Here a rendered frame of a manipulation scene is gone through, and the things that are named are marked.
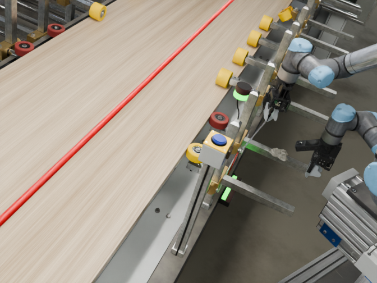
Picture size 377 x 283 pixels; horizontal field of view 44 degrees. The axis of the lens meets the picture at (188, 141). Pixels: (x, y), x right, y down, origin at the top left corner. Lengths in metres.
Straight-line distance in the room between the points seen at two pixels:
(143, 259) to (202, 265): 0.87
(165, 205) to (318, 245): 1.29
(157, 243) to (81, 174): 0.42
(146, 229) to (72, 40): 0.95
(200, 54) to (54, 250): 1.34
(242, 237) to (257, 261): 0.17
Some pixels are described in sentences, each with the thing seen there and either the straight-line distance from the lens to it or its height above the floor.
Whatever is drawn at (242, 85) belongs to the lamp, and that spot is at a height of 1.11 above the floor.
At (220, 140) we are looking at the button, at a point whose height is 1.23.
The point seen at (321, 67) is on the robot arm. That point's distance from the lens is 1.62.
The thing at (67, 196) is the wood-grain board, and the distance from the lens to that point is 1.51.
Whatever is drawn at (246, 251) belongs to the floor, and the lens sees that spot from 2.70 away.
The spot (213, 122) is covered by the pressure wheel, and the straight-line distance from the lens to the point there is 1.93.
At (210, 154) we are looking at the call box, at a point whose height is 1.19.
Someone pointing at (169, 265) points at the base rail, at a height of 0.70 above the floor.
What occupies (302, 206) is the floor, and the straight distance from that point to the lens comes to 3.11.
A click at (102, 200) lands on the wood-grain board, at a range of 1.51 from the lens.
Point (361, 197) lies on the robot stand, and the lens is 1.68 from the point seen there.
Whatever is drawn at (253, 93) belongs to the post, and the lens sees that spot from 1.79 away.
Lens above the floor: 2.03
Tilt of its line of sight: 39 degrees down
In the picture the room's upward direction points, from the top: 17 degrees clockwise
